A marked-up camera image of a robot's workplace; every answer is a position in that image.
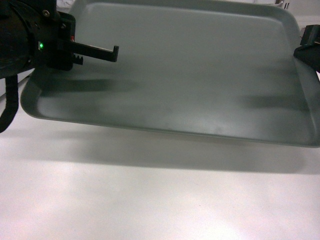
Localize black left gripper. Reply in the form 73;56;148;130
0;0;119;78

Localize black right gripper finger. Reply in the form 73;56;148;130
300;24;320;46
293;43;320;73

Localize grey rectangular serving tray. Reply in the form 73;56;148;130
20;0;320;148

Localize white checkout table top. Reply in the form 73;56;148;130
0;49;320;240

